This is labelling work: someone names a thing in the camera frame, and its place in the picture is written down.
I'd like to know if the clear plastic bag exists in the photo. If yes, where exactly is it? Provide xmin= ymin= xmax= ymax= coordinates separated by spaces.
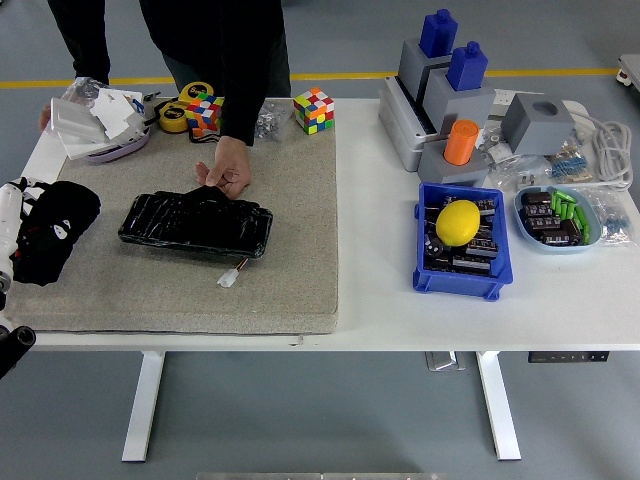
xmin=63 ymin=77 xmax=110 ymax=104

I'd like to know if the person's left hand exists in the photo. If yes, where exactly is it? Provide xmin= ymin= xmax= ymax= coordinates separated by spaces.
xmin=194 ymin=134 xmax=253 ymax=199

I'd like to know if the panel cable with white connector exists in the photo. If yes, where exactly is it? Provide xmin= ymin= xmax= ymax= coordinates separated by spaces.
xmin=216 ymin=257 xmax=250 ymax=288

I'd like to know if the black table control panel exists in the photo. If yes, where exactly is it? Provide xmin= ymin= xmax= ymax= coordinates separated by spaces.
xmin=528 ymin=352 xmax=612 ymax=363

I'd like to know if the metal table bracket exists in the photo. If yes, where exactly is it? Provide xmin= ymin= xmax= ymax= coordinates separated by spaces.
xmin=425 ymin=351 xmax=467 ymax=373

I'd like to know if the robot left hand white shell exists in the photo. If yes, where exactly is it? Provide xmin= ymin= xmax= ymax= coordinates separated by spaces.
xmin=0 ymin=175 xmax=74 ymax=275

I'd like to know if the low grey block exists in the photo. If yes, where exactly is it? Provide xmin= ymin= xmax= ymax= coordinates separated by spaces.
xmin=417 ymin=142 xmax=491 ymax=188

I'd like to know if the light grey enclosure box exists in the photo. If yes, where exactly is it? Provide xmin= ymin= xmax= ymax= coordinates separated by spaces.
xmin=378 ymin=77 xmax=439 ymax=173

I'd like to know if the grey block with round hole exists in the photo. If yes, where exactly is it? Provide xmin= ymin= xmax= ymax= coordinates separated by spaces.
xmin=501 ymin=93 xmax=577 ymax=157

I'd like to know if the small blue tool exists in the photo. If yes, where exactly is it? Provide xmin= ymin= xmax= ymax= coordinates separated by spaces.
xmin=130 ymin=91 xmax=162 ymax=113

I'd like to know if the multicolour puzzle cube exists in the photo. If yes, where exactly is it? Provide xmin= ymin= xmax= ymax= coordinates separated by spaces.
xmin=186 ymin=93 xmax=225 ymax=138
xmin=293 ymin=87 xmax=336 ymax=136

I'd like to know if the blue plastic bin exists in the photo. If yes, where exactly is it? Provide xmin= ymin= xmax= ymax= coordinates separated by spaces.
xmin=412 ymin=182 xmax=515 ymax=302

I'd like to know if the yellow lemon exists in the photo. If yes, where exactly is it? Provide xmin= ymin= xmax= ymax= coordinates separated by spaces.
xmin=435 ymin=199 xmax=482 ymax=247

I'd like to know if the white power strip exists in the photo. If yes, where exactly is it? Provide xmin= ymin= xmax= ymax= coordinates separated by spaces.
xmin=491 ymin=88 xmax=519 ymax=120

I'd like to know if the black rag with red tag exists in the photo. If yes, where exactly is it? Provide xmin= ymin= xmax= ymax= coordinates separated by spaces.
xmin=12 ymin=180 xmax=102 ymax=288

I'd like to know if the white power cord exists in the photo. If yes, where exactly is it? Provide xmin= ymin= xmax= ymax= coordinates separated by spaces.
xmin=568 ymin=99 xmax=635 ymax=190

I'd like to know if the light blue tray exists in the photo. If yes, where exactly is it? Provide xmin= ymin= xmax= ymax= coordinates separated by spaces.
xmin=514 ymin=185 xmax=602 ymax=256

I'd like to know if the black glossy panel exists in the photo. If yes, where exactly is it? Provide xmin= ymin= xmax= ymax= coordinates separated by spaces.
xmin=117 ymin=185 xmax=275 ymax=259

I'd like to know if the purple tray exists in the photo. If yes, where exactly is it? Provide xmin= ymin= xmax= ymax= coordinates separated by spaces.
xmin=82 ymin=127 xmax=152 ymax=165

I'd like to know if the bag of blue resistors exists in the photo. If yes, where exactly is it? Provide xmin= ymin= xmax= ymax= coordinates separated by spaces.
xmin=548 ymin=142 xmax=597 ymax=184
xmin=582 ymin=187 xmax=640 ymax=248

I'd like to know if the blue bottle block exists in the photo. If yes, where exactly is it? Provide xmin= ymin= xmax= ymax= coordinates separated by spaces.
xmin=418 ymin=9 xmax=459 ymax=58
xmin=445 ymin=41 xmax=489 ymax=92

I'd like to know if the white paper card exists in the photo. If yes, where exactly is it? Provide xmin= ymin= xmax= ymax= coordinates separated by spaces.
xmin=93 ymin=88 xmax=144 ymax=140

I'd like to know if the person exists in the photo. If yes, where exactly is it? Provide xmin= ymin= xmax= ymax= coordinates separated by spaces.
xmin=39 ymin=0 xmax=292 ymax=199

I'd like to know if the bag of metal screws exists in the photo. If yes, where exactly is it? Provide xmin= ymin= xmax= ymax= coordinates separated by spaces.
xmin=253 ymin=102 xmax=295 ymax=142

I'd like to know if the bag of small white parts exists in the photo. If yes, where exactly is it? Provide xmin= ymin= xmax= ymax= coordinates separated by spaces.
xmin=477 ymin=124 xmax=515 ymax=164

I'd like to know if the white table leg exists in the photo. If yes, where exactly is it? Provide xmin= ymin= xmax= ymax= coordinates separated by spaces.
xmin=121 ymin=351 xmax=167 ymax=463
xmin=476 ymin=351 xmax=523 ymax=462

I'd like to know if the grey-brown mat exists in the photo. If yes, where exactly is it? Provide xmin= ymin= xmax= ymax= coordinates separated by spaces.
xmin=3 ymin=97 xmax=340 ymax=336

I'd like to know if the orange cylinder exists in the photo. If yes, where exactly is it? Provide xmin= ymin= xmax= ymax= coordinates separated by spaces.
xmin=443 ymin=118 xmax=481 ymax=166

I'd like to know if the clear bag with plug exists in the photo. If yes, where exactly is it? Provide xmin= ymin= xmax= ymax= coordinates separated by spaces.
xmin=486 ymin=153 xmax=555 ymax=195

